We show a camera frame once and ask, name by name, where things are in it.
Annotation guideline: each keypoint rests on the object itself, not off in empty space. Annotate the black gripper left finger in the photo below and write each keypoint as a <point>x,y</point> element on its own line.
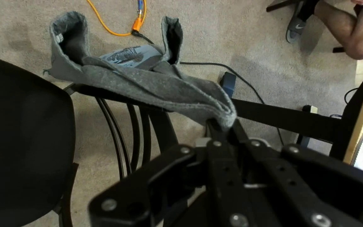
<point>227,184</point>

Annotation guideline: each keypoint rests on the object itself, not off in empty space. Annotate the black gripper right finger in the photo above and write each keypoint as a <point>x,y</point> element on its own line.
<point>299,193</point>

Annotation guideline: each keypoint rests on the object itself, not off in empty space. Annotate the bare person leg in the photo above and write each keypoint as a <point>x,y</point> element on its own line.
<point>353,29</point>

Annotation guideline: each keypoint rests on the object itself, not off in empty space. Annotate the black wooden chair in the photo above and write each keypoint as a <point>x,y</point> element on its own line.
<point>22,146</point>

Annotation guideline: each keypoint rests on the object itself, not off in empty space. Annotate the black stool leg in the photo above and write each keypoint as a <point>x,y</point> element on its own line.
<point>280,5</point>

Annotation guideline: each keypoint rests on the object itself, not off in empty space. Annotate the grey tote bag blue print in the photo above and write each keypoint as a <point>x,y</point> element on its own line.
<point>148,83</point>

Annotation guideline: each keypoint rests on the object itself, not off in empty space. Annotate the grey sneaker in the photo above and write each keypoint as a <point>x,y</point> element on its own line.
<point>297,26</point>

